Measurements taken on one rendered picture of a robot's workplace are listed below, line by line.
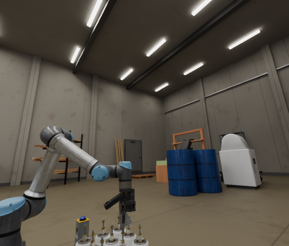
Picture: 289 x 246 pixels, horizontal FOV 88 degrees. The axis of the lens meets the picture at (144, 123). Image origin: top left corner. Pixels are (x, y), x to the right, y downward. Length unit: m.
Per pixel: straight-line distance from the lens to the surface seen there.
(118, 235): 1.25
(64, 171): 6.71
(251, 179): 4.58
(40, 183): 1.12
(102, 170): 0.79
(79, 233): 1.32
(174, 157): 3.45
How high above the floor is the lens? 0.69
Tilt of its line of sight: 15 degrees up
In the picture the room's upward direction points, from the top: 2 degrees counter-clockwise
